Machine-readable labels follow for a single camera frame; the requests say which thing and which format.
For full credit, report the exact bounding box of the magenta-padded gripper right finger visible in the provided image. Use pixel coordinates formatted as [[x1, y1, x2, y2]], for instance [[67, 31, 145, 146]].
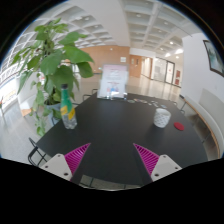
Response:
[[133, 143, 183, 183]]

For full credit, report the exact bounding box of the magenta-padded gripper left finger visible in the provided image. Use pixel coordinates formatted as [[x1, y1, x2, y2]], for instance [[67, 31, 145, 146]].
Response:
[[40, 143, 92, 183]]

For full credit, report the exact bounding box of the green-labelled clear drink bottle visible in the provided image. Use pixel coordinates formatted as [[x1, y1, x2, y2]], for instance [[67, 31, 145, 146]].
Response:
[[59, 83, 78, 130]]

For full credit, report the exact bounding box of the flat round red coaster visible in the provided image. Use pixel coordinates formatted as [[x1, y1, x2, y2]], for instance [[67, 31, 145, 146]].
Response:
[[173, 121, 185, 132]]

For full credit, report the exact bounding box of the white black-dotted cup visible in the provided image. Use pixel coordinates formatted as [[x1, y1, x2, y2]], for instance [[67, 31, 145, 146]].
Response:
[[153, 107, 172, 129]]

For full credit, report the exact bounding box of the clear acrylic sign stand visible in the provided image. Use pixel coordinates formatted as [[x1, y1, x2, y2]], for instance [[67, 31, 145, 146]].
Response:
[[97, 63, 129, 101]]

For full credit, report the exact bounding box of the large-leaved green potted plant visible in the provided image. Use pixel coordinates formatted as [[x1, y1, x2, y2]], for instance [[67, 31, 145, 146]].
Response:
[[9, 18, 95, 138]]

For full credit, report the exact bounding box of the group of ceiling lights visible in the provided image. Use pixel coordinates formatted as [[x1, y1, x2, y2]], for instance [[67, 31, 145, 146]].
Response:
[[78, 13, 184, 58]]

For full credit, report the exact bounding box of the black wire chair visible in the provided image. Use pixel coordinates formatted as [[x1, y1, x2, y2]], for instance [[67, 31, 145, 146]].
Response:
[[27, 137, 51, 167], [82, 87, 100, 102]]

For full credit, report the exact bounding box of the wooden wall bench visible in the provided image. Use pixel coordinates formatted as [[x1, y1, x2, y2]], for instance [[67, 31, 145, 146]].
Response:
[[179, 88, 224, 159]]

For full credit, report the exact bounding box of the dark-framed wall picture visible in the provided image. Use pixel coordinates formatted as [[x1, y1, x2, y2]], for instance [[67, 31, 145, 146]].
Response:
[[202, 39, 224, 78]]

